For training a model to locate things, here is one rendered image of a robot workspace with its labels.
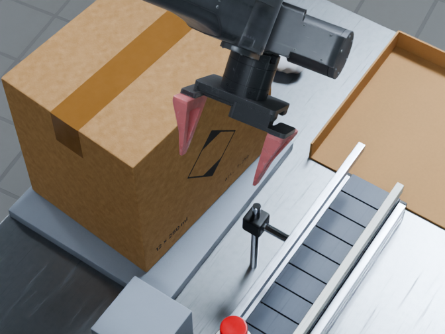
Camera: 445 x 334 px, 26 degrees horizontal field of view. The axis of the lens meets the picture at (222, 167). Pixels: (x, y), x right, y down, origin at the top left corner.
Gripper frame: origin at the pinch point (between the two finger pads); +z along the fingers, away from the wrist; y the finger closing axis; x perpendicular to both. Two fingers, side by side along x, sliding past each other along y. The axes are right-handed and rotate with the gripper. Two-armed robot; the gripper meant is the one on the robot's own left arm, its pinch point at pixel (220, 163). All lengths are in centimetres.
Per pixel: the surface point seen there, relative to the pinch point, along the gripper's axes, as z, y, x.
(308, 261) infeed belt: 17.1, 10.5, 25.3
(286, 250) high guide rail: 13.5, 8.3, 16.7
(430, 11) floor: -7, -4, 194
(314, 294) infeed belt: 20.0, 13.3, 21.7
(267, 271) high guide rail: 16.1, 7.3, 13.6
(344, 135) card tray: 3.4, 5.6, 49.4
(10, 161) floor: 60, -87, 115
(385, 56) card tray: -9, 6, 63
